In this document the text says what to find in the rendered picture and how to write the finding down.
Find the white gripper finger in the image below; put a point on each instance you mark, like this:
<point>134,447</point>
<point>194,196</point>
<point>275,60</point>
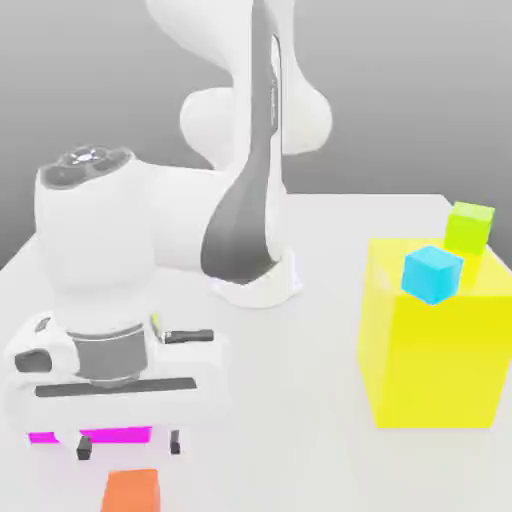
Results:
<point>174,442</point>
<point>83,448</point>

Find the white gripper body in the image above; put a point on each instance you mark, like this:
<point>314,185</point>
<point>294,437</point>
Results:
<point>120,408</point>

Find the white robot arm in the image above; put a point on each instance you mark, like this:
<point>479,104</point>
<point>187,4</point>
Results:
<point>100,240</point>

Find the small orange cube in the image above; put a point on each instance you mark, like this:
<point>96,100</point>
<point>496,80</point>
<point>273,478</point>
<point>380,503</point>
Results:
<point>130,492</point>

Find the small cyan cube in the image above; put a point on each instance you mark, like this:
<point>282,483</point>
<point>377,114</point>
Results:
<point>432,276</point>

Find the small lime green cube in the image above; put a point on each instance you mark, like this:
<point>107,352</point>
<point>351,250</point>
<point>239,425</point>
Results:
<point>468,230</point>

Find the large magenta box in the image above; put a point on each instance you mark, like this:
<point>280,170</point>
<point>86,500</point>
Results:
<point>116,435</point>

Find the large yellow box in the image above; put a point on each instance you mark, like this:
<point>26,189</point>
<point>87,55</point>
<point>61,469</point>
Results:
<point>436,360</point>

